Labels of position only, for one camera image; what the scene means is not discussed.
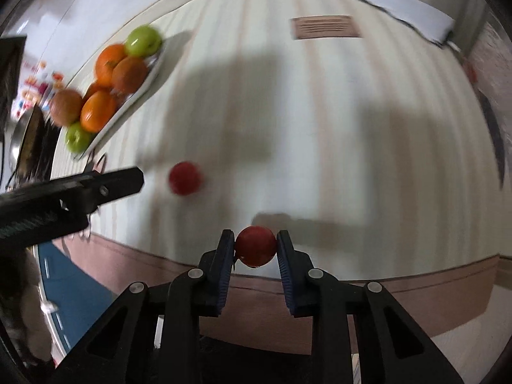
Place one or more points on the stainless steel wok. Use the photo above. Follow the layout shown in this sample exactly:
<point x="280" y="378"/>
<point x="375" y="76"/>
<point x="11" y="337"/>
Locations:
<point x="24" y="136"/>

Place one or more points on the colourful wall stickers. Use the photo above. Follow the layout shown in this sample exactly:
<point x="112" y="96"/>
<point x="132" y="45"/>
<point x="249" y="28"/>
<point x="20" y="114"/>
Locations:
<point x="36" y="84"/>

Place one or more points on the brown red round fruit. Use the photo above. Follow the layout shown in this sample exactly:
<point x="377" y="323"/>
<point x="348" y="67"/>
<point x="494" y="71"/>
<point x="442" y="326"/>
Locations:
<point x="66" y="107"/>

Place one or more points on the striped beige pink tablecloth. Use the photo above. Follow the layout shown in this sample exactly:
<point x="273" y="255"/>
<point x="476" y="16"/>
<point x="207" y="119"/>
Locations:
<point x="320" y="128"/>

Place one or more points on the dark reddish orange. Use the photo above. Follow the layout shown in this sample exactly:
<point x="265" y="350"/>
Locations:
<point x="130" y="75"/>

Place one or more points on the blue kitchen cabinets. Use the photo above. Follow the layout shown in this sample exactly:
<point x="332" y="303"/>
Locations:
<point x="72" y="300"/>

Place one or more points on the green apple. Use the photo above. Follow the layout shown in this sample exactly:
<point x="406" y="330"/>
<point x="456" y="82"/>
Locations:
<point x="78" y="137"/>
<point x="143" y="40"/>

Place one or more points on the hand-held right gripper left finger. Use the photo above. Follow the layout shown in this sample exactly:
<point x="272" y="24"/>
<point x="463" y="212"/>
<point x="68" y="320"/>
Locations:
<point x="226" y="272"/>

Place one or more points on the large orange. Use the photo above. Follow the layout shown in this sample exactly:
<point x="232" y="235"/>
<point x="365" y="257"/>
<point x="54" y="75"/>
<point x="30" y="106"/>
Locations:
<point x="98" y="111"/>

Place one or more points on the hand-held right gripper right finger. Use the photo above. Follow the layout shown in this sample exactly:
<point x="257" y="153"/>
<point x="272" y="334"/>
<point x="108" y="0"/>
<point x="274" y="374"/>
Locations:
<point x="286" y="276"/>

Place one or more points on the small red tomato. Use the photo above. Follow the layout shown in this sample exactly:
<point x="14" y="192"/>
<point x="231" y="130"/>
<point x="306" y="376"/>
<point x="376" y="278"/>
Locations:
<point x="256" y="246"/>
<point x="184" y="178"/>

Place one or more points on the white folded paper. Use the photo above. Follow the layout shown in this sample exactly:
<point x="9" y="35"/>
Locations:
<point x="400" y="6"/>

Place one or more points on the oval leaf patterned plate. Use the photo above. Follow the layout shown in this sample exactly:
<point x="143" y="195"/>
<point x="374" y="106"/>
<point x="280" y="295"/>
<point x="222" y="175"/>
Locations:
<point x="132" y="104"/>

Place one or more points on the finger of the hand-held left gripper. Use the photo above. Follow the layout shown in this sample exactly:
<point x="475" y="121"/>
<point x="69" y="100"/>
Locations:
<point x="116" y="184"/>

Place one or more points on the brown rectangular label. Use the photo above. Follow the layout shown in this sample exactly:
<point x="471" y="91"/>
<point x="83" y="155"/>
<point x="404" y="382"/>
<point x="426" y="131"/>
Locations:
<point x="326" y="27"/>

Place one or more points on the black range hood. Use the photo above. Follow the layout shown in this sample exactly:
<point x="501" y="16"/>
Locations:
<point x="12" y="72"/>

